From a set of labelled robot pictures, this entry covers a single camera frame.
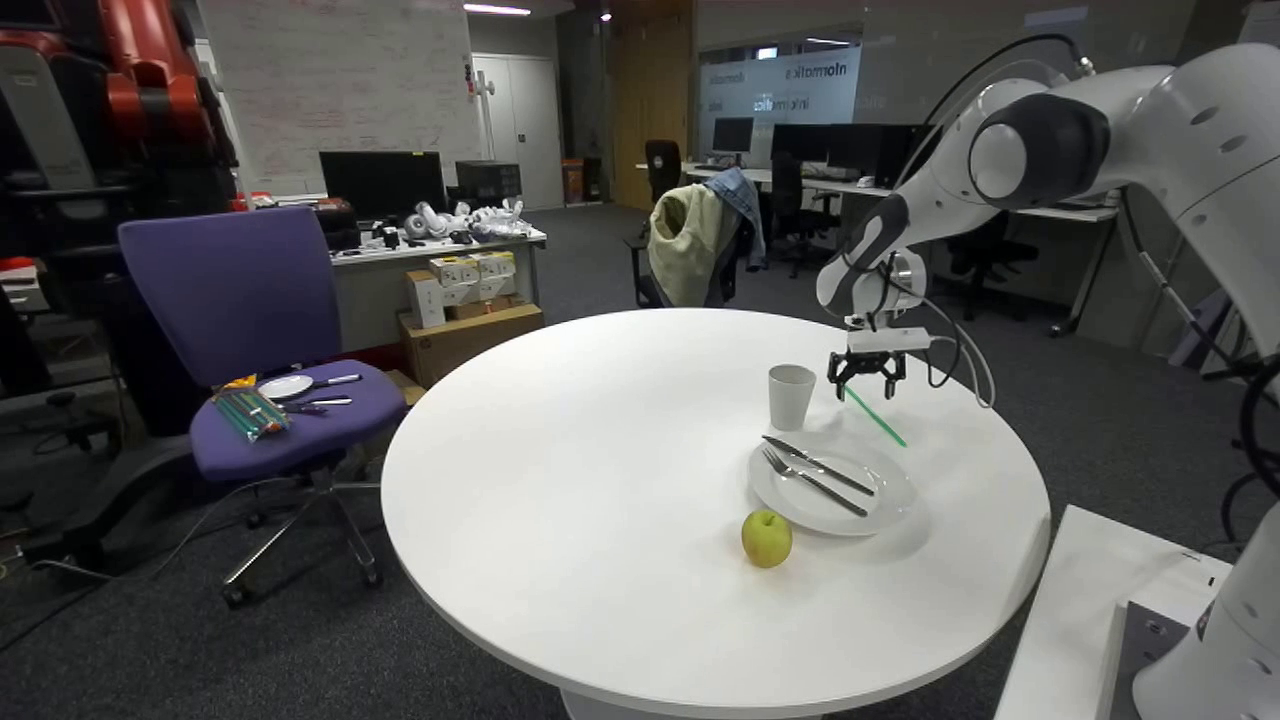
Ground small white plate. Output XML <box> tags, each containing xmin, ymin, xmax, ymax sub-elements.
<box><xmin>255</xmin><ymin>372</ymin><xmax>321</xmax><ymax>405</ymax></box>

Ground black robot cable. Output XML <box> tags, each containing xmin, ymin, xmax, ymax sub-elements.
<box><xmin>914</xmin><ymin>29</ymin><xmax>1100</xmax><ymax>407</ymax></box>

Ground black office chair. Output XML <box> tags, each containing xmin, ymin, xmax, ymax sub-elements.
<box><xmin>950</xmin><ymin>215</ymin><xmax>1044</xmax><ymax>325</ymax></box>

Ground white plastic bag clutter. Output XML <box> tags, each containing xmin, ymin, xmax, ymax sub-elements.
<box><xmin>400</xmin><ymin>195</ymin><xmax>542</xmax><ymax>247</ymax></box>

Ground blue denim garment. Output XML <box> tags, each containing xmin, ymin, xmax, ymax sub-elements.
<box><xmin>703</xmin><ymin>168</ymin><xmax>774</xmax><ymax>263</ymax></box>

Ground purple office chair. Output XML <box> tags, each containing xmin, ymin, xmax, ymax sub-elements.
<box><xmin>116</xmin><ymin>205</ymin><xmax>414</xmax><ymax>614</ymax></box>

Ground white round plate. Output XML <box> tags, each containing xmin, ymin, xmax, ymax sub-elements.
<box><xmin>743</xmin><ymin>427</ymin><xmax>919</xmax><ymax>543</ymax></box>

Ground silver table knife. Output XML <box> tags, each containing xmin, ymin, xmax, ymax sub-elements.
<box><xmin>760</xmin><ymin>434</ymin><xmax>880</xmax><ymax>501</ymax></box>

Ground white door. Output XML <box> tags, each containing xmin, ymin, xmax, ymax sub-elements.
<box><xmin>470</xmin><ymin>47</ymin><xmax>570</xmax><ymax>215</ymax></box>

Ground white robot mounting table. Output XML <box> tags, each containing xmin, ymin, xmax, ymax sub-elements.
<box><xmin>994</xmin><ymin>501</ymin><xmax>1235</xmax><ymax>720</ymax></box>

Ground cluttered white desk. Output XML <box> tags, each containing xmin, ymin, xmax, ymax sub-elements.
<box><xmin>324</xmin><ymin>222</ymin><xmax>551</xmax><ymax>356</ymax></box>

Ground silver fork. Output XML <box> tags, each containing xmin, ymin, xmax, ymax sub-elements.
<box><xmin>760</xmin><ymin>446</ymin><xmax>872</xmax><ymax>519</ymax></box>

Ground beige jacket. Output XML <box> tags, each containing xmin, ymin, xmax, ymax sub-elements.
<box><xmin>644</xmin><ymin>182</ymin><xmax>743</xmax><ymax>308</ymax></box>

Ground red industrial robot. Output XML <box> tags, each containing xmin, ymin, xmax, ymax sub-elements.
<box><xmin>0</xmin><ymin>0</ymin><xmax>247</xmax><ymax>215</ymax></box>

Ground white cup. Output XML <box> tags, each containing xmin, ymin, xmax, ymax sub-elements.
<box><xmin>763</xmin><ymin>361</ymin><xmax>821</xmax><ymax>435</ymax></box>

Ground large black monitor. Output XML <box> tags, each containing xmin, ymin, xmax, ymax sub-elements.
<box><xmin>316</xmin><ymin>150</ymin><xmax>454</xmax><ymax>224</ymax></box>

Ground black chair with clothes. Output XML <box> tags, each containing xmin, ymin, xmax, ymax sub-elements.
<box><xmin>628</xmin><ymin>168</ymin><xmax>774</xmax><ymax>314</ymax></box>

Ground small cutlery pieces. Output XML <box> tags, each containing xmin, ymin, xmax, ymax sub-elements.
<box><xmin>294</xmin><ymin>369</ymin><xmax>368</xmax><ymax>416</ymax></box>

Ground green apple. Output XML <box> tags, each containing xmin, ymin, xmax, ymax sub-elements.
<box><xmin>737</xmin><ymin>506</ymin><xmax>802</xmax><ymax>572</ymax></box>

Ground brown cardboard box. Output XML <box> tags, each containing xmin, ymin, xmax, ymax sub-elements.
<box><xmin>398</xmin><ymin>301</ymin><xmax>550</xmax><ymax>392</ymax></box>

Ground row of dark monitors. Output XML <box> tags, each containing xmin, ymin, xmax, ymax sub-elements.
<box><xmin>709</xmin><ymin>112</ymin><xmax>938</xmax><ymax>194</ymax></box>

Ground white packaged boxes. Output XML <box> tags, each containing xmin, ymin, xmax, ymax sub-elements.
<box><xmin>406</xmin><ymin>247</ymin><xmax>525</xmax><ymax>334</ymax></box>

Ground small black monitor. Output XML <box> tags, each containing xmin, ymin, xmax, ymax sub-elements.
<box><xmin>454</xmin><ymin>160</ymin><xmax>529</xmax><ymax>212</ymax></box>

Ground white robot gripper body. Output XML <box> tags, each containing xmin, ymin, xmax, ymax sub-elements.
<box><xmin>839</xmin><ymin>325</ymin><xmax>938</xmax><ymax>363</ymax></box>

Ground green packet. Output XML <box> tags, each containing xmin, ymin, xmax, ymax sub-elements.
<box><xmin>214</xmin><ymin>389</ymin><xmax>294</xmax><ymax>446</ymax></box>

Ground grey metal base plate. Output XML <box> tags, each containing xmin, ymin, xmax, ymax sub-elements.
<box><xmin>1108</xmin><ymin>595</ymin><xmax>1193</xmax><ymax>720</ymax></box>

